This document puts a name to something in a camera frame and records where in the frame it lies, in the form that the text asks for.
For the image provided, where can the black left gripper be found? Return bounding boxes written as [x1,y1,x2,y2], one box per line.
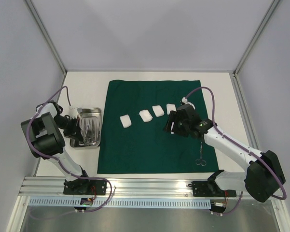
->
[54,115,83,142]

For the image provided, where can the steel scissors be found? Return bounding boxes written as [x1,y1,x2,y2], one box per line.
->
[83,131,93,146]
[80,118,90,141]
[195,141,207,167]

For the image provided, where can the steel tweezers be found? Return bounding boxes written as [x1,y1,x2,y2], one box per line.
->
[89,118,96,142]
[95,119,101,144]
[93,118,99,142]
[87,120,94,140]

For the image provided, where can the stainless steel instrument tray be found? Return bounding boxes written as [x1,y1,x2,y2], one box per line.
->
[70,108,102,148]

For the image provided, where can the white gauze pad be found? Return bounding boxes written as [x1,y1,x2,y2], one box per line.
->
[139,110,152,122]
[152,105,164,117]
[120,115,132,128]
[166,103,176,115]

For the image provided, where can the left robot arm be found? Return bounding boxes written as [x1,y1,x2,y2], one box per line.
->
[21,101,92,194]

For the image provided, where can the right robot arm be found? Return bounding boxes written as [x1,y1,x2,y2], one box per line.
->
[164,104,286,203]

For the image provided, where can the dark green surgical drape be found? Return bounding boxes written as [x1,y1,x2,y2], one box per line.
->
[97,80,219,174]

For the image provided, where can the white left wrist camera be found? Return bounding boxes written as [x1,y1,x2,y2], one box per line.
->
[68,106,83,119]

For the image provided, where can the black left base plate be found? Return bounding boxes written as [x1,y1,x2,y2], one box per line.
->
[63,179,107,196]

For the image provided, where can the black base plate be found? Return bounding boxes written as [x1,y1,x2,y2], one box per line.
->
[188,181,237,198]
[63,179,107,196]

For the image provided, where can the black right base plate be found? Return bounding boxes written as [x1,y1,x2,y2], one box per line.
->
[188,181,237,198]

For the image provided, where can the aluminium front rail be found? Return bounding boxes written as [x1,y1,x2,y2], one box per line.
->
[18,175,284,200]

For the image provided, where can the slotted white cable duct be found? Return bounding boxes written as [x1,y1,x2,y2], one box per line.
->
[28,197,211,209]

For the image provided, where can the left aluminium frame post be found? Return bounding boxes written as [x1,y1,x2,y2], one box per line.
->
[24,0,67,76]

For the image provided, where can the aluminium frame post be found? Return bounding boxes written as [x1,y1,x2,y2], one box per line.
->
[233,0,282,77]
[24,0,67,76]

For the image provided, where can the right aluminium frame post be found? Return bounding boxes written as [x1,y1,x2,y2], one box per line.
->
[233,0,282,77]

